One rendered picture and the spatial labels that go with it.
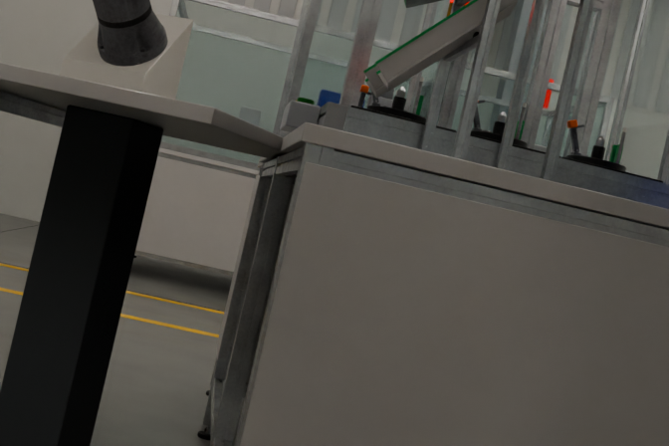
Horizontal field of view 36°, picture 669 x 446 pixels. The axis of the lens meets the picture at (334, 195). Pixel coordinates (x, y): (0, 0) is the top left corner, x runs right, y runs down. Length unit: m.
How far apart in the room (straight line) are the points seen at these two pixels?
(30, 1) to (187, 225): 4.02
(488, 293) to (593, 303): 0.18
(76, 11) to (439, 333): 9.10
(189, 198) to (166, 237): 0.31
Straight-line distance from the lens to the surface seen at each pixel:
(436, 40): 1.92
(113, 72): 2.28
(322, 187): 1.61
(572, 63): 1.94
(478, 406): 1.70
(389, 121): 2.22
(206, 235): 7.28
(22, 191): 10.50
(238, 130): 1.87
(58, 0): 10.60
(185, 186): 7.28
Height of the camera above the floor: 0.73
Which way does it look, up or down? 1 degrees up
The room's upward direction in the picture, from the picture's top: 13 degrees clockwise
